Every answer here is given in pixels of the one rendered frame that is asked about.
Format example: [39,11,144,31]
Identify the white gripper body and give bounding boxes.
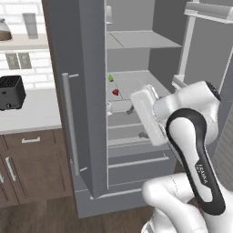
[129,84,168,147]

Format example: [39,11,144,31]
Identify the grey fridge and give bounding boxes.
[41,0,233,219]

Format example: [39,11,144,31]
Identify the glass fridge shelf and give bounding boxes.
[106,29,183,50]

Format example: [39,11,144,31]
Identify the grey fridge door with bins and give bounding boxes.
[171,0,233,158]

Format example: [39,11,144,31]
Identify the grey freezer drawer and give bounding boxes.
[74,149,180,219]

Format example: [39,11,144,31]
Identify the brown drawer front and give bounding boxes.
[2,129,64,154]

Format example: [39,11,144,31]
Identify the brown cupboard door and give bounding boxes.
[0,147,73,206]

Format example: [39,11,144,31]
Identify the black toaster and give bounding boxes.
[0,75,27,111]

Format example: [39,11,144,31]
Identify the white canister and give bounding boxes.
[22,12,39,40]

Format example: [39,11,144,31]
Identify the glass coffee pot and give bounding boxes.
[0,17,14,42]

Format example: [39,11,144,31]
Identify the grey fridge door with handle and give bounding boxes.
[41,0,108,200]

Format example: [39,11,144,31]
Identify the grey fridge door handle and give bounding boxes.
[61,72,81,177]

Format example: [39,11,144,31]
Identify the white drawer handle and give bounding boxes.
[21,137,41,145]

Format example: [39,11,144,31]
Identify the grey wall outlet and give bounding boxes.
[17,52,33,70]
[5,53,21,71]

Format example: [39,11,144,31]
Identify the pale wall shelf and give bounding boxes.
[0,33,50,52]

